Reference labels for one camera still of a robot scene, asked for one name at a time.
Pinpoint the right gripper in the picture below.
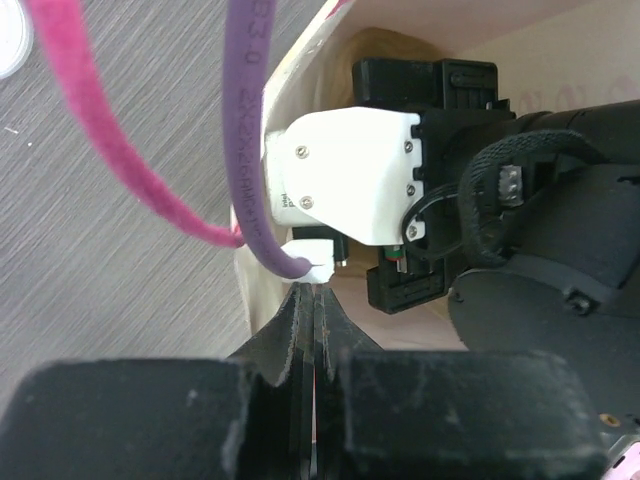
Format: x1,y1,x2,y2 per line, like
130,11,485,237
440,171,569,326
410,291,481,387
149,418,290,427
292,58,516,315

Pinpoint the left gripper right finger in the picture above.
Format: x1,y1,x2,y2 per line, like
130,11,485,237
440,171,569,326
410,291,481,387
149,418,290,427
314,287,608,479

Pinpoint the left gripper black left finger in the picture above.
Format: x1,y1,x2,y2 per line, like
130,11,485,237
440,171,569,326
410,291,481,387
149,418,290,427
1,285,314,479

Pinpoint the pink paper gift bag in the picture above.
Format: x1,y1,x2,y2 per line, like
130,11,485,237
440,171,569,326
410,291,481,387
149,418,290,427
24,0,640,351

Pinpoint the cardboard cup carrier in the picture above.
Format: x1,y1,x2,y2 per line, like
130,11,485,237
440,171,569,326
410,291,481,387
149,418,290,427
314,27,447,111

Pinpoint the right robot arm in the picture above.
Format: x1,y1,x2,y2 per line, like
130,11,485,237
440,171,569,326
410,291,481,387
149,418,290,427
351,57,639,432

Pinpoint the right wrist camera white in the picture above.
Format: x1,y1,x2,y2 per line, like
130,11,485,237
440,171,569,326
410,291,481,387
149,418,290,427
263,107,425,247

